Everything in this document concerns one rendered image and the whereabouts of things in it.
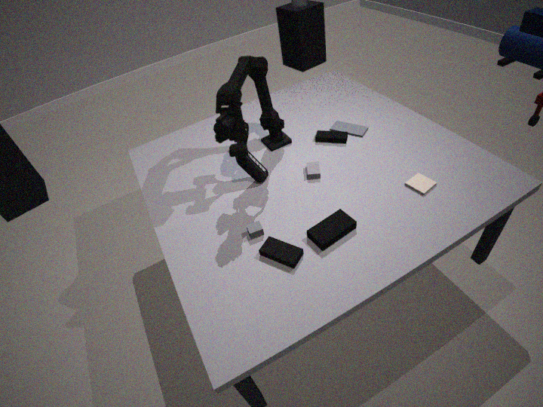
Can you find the beige flat rectangular block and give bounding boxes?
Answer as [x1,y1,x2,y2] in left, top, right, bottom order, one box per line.
[405,173,437,195]

